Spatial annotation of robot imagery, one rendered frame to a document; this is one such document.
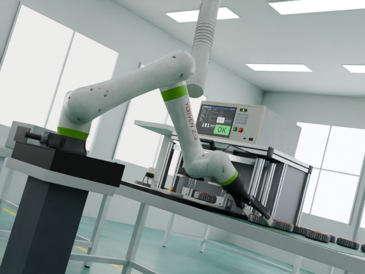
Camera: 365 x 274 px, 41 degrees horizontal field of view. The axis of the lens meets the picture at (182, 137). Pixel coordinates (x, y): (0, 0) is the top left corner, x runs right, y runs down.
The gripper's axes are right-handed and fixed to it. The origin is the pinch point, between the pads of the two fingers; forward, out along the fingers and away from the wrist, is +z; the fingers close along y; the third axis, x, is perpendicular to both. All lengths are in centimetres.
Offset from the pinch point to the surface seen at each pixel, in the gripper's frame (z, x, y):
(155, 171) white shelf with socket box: 13, 20, -152
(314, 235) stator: 17.9, 9.8, 13.5
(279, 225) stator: 11.8, 6.1, -1.5
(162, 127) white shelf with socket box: -16, 37, -127
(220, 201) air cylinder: -0.4, 2.5, -33.9
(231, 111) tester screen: -26, 43, -43
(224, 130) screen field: -21, 33, -44
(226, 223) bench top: -19.9, -17.5, 11.7
